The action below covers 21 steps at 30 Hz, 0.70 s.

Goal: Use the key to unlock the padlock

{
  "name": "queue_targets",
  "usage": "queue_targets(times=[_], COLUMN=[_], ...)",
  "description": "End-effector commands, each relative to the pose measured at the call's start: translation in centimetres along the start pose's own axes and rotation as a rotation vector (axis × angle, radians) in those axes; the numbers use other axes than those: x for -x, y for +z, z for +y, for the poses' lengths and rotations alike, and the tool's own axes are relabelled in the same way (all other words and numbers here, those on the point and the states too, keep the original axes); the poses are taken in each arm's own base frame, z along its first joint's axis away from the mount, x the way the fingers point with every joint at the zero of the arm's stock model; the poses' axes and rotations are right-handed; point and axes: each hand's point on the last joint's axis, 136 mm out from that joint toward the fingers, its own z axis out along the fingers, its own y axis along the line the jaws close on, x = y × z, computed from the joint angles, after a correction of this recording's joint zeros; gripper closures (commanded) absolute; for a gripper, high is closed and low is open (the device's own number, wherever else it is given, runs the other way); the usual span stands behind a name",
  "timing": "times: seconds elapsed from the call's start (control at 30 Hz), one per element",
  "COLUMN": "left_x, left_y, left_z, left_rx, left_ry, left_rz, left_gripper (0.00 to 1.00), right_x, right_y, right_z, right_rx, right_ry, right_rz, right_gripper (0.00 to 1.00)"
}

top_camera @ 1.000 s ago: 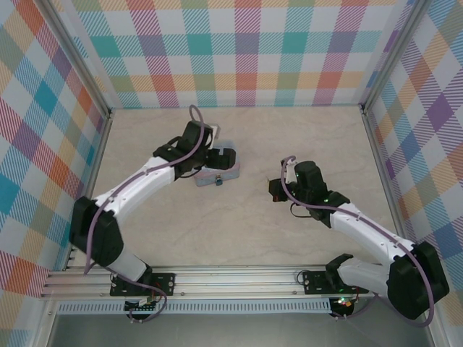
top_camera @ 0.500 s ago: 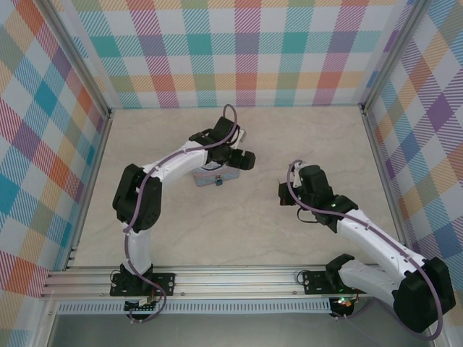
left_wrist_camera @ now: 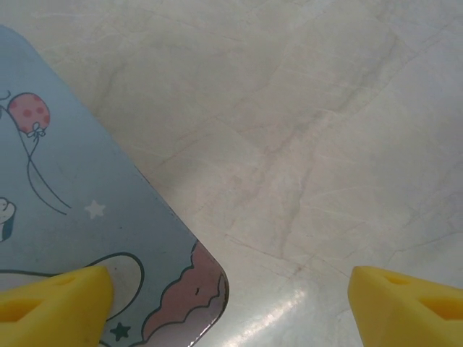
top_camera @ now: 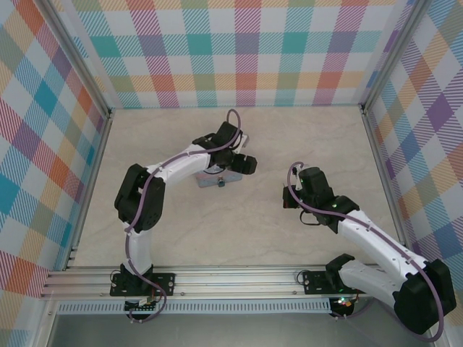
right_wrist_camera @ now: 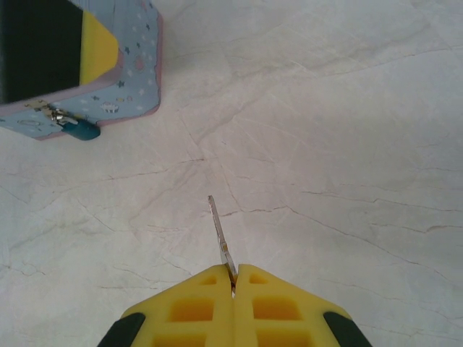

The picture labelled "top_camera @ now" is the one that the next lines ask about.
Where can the blue cartoon tin box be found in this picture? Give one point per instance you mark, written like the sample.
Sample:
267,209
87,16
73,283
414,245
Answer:
206,180

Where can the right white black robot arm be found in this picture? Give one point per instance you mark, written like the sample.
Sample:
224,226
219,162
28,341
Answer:
361,235

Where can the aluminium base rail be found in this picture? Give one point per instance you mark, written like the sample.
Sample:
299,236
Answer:
235,280

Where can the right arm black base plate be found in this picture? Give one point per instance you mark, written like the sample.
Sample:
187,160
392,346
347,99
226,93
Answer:
314,283

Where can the grey metal sheet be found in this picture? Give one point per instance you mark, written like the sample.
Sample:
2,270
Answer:
235,332

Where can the small blue padlock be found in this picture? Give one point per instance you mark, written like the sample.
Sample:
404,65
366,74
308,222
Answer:
220,183

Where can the aluminium side floor rail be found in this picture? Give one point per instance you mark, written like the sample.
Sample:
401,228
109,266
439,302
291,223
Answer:
91,180
385,180

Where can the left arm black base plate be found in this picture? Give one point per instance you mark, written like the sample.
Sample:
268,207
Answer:
166,282

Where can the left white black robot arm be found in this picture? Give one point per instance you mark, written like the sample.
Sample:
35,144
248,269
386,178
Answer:
139,249

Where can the aluminium corner post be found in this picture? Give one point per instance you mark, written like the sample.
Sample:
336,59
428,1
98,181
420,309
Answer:
396,54
80,58

